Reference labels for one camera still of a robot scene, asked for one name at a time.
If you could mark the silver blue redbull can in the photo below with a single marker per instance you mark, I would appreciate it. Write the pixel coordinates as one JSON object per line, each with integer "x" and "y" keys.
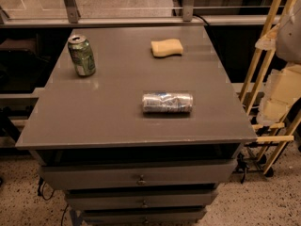
{"x": 163, "y": 102}

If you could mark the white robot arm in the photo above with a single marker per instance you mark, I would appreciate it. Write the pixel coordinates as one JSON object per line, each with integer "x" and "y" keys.
{"x": 282, "y": 88}

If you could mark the yellow sponge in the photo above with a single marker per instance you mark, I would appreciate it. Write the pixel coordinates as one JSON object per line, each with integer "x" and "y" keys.
{"x": 166, "y": 48}

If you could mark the green soda can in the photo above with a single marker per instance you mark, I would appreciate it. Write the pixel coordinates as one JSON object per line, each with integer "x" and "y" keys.
{"x": 81, "y": 55}

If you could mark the grey drawer cabinet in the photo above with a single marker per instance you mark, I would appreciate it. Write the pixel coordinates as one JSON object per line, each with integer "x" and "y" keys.
{"x": 99, "y": 120}

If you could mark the top grey drawer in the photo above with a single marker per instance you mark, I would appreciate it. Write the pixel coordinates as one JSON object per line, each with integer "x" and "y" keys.
{"x": 132, "y": 175}

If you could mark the grey drawer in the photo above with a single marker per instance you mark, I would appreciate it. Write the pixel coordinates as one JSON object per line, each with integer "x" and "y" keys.
{"x": 144, "y": 216}
{"x": 144, "y": 199}
{"x": 132, "y": 175}

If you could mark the yellow wooden rack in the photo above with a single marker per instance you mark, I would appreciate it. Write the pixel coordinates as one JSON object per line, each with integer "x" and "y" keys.
{"x": 271, "y": 139}

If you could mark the middle grey drawer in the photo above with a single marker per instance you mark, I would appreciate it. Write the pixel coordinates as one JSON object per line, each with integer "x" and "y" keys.
{"x": 144, "y": 199}

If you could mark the bottom grey drawer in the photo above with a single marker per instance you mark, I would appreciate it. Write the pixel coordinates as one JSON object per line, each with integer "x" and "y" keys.
{"x": 144, "y": 216}

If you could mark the grey metal railing frame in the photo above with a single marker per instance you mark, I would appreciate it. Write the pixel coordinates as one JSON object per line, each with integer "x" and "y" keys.
{"x": 105, "y": 13}

